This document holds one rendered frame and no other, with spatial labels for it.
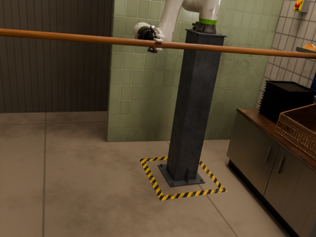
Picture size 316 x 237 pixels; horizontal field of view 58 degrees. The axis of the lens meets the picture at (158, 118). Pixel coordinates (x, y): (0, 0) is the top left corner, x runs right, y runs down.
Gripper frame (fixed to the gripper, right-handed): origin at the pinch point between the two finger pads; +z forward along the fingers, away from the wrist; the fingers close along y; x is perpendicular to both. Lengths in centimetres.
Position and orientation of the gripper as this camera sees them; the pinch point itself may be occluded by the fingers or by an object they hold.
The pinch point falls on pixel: (158, 43)
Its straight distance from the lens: 137.6
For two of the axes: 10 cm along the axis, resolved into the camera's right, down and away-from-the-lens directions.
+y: -1.2, 9.1, 4.0
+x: -9.6, 0.0, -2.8
